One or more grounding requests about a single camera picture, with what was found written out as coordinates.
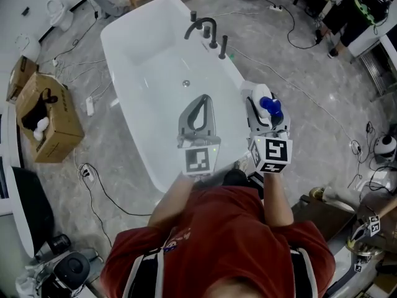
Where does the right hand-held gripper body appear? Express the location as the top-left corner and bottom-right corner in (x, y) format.
(246, 128), (294, 174)

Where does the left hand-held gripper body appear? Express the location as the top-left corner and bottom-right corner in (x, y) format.
(176, 128), (223, 178)

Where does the white bottle with blue cap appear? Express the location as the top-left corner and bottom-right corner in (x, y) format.
(250, 84), (283, 120)

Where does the white bathtub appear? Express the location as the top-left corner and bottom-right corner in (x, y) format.
(99, 0), (250, 195)

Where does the person's right forearm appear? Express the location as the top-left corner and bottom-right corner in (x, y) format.
(261, 169), (295, 228)

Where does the person's left forearm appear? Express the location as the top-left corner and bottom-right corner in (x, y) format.
(148, 171), (200, 229)

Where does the person's black trouser leg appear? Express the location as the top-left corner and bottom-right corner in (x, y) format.
(222, 168), (249, 188)

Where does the black hand shower wand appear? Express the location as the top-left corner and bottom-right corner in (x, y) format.
(218, 35), (229, 60)

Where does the person's red shirt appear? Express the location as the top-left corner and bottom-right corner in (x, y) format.
(100, 185), (337, 298)

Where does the black curved faucet spout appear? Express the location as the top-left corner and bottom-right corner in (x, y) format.
(184, 17), (218, 48)

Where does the metal grille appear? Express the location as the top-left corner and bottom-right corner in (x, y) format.
(359, 46), (392, 95)

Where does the white and black helmet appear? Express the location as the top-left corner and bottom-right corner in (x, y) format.
(373, 135), (397, 160)

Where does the idle hand-held gripper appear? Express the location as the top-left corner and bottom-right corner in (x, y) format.
(349, 214), (383, 248)

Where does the large open cardboard box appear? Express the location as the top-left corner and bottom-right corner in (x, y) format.
(15, 71), (86, 164)

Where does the black bag with green trim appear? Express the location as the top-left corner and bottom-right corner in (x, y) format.
(352, 0), (391, 24)

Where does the black and white plush toy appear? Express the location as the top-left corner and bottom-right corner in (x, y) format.
(20, 88), (59, 142)

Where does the black cylinder lens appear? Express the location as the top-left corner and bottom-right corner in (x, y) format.
(49, 233), (72, 255)

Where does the white toilet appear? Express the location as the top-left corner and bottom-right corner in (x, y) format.
(46, 0), (74, 32)

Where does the small cardboard box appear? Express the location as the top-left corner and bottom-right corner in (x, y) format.
(6, 55), (40, 104)

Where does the white round bin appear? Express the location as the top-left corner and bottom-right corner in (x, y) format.
(14, 34), (42, 63)

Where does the black tub with white rim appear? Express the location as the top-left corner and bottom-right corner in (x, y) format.
(5, 165), (56, 258)

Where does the black floor cable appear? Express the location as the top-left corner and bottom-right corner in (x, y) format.
(79, 163), (153, 217)
(216, 0), (319, 50)

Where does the black round camera device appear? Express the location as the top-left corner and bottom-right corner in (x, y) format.
(51, 251), (91, 292)

